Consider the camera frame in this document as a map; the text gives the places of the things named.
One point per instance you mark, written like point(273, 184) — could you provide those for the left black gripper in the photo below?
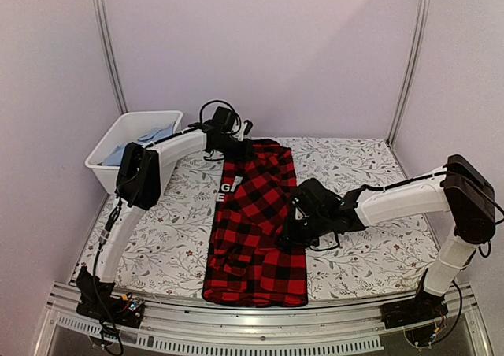
point(246, 154)

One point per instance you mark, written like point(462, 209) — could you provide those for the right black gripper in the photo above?
point(290, 238)

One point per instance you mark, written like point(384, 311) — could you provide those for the red black plaid shirt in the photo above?
point(245, 265)

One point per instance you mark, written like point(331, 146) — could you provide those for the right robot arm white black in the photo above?
point(457, 188)

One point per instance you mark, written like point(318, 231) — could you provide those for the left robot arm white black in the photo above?
point(142, 178)

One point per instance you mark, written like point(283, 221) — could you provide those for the white plastic bin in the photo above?
point(127, 128)

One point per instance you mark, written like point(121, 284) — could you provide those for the light blue shirt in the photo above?
point(155, 134)

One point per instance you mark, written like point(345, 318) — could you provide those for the floral patterned table cloth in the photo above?
point(167, 251)

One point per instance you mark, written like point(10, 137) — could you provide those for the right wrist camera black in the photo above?
point(312, 199)

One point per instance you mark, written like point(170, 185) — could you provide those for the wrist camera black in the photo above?
point(226, 120)
point(312, 199)

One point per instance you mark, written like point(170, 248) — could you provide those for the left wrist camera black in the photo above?
point(226, 120)

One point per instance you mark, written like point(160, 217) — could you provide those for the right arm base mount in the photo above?
point(422, 307)

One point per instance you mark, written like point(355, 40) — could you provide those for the left aluminium frame post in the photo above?
point(109, 55)

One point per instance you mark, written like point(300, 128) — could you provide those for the aluminium frame post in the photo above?
point(420, 22)
point(109, 55)

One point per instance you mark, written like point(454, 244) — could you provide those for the perforated metal cable tray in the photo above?
point(198, 346)

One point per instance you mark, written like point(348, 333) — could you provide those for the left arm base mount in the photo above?
point(124, 311)

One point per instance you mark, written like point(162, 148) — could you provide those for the aluminium front rail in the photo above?
point(181, 318)

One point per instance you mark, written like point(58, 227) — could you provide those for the right aluminium frame post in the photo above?
point(420, 22)

